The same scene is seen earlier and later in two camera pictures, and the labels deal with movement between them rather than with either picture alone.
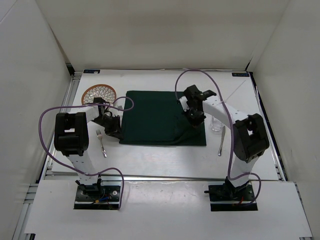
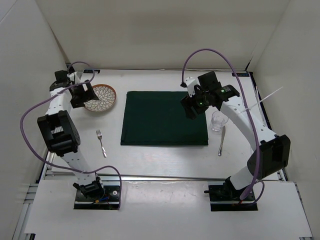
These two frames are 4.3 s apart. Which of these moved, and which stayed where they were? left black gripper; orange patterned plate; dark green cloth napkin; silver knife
Moved: left black gripper
Stayed: dark green cloth napkin; orange patterned plate; silver knife
